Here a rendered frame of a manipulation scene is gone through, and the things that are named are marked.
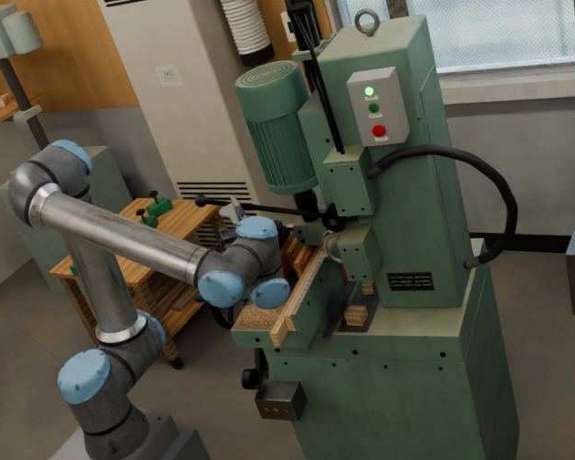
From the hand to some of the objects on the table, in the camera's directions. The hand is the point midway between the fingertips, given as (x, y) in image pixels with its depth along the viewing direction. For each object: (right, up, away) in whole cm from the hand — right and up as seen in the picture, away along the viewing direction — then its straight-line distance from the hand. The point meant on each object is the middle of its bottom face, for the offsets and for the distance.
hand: (236, 217), depth 203 cm
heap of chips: (+7, -27, -4) cm, 28 cm away
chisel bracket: (+25, -7, +10) cm, 28 cm away
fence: (+27, -12, +10) cm, 31 cm away
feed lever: (+25, -8, -8) cm, 27 cm away
